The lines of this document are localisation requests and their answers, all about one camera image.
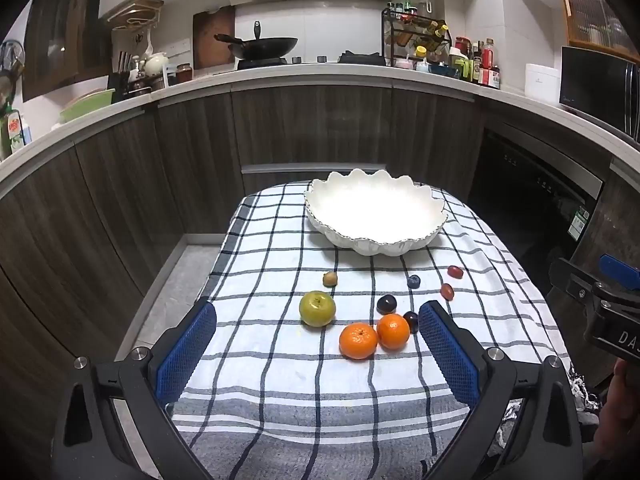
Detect wooden cutting board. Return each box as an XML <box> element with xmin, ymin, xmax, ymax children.
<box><xmin>193</xmin><ymin>6</ymin><xmax>237</xmax><ymax>71</ymax></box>

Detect person's right hand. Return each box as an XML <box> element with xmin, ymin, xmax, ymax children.
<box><xmin>611</xmin><ymin>359</ymin><xmax>640</xmax><ymax>413</ymax></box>

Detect black microwave oven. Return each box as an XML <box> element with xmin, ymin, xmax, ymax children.
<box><xmin>559</xmin><ymin>46</ymin><xmax>640</xmax><ymax>136</ymax></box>

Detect row of condiment bottles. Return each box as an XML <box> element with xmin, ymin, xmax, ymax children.
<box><xmin>451</xmin><ymin>35</ymin><xmax>502</xmax><ymax>90</ymax></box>

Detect black knife block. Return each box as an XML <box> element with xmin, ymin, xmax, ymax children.
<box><xmin>109</xmin><ymin>50</ymin><xmax>133</xmax><ymax>104</ymax></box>

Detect wooden glass-door cabinet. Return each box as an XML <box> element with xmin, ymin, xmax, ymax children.
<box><xmin>557</xmin><ymin>0</ymin><xmax>640</xmax><ymax>58</ymax></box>

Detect black and white checked cloth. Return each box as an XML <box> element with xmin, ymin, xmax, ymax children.
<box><xmin>170</xmin><ymin>180</ymin><xmax>576</xmax><ymax>480</ymax></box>

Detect dark wood base cabinets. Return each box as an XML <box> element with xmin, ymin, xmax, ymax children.
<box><xmin>0</xmin><ymin>82</ymin><xmax>483</xmax><ymax>480</ymax></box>

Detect black built-in dishwasher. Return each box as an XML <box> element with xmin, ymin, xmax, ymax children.
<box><xmin>470</xmin><ymin>127</ymin><xmax>606</xmax><ymax>263</ymax></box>

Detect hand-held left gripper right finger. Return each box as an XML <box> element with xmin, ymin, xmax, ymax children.
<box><xmin>418</xmin><ymin>300</ymin><xmax>586</xmax><ymax>480</ymax></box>

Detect dark wood wall cabinet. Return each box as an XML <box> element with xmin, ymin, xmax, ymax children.
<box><xmin>22</xmin><ymin>0</ymin><xmax>113</xmax><ymax>102</ymax></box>

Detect green cutting board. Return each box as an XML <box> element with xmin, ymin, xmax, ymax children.
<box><xmin>60</xmin><ymin>88</ymin><xmax>117</xmax><ymax>123</ymax></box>

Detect black gas stove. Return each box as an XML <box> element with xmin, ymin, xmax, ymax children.
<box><xmin>236</xmin><ymin>51</ymin><xmax>387</xmax><ymax>70</ymax></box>

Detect orange mandarin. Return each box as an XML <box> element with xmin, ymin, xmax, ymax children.
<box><xmin>376</xmin><ymin>313</ymin><xmax>411</xmax><ymax>351</ymax></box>
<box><xmin>339</xmin><ymin>322</ymin><xmax>379</xmax><ymax>360</ymax></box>

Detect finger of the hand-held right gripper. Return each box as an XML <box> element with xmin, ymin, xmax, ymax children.
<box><xmin>599</xmin><ymin>254</ymin><xmax>640</xmax><ymax>292</ymax></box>
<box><xmin>548</xmin><ymin>258</ymin><xmax>598</xmax><ymax>307</ymax></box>

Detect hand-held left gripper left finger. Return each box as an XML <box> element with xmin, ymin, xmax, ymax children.
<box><xmin>50</xmin><ymin>301</ymin><xmax>218</xmax><ymax>480</ymax></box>

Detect crumpled patterned cloth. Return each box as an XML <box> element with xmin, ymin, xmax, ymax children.
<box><xmin>500</xmin><ymin>367</ymin><xmax>603</xmax><ymax>458</ymax></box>

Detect white teapot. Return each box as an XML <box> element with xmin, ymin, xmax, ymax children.
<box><xmin>143</xmin><ymin>51</ymin><xmax>170</xmax><ymax>79</ymax></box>

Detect black wire spice rack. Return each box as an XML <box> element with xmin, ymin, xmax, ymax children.
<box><xmin>381</xmin><ymin>2</ymin><xmax>451</xmax><ymax>68</ymax></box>

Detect dish soap bottle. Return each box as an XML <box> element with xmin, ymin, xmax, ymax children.
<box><xmin>0</xmin><ymin>105</ymin><xmax>26</xmax><ymax>159</ymax></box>

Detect white scalloped bowl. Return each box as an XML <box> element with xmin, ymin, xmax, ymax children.
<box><xmin>304</xmin><ymin>169</ymin><xmax>449</xmax><ymax>257</ymax></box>

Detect green apple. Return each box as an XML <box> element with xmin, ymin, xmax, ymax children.
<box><xmin>299</xmin><ymin>290</ymin><xmax>336</xmax><ymax>328</ymax></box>

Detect black wok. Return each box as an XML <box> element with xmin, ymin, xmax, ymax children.
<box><xmin>214</xmin><ymin>21</ymin><xmax>299</xmax><ymax>61</ymax></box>

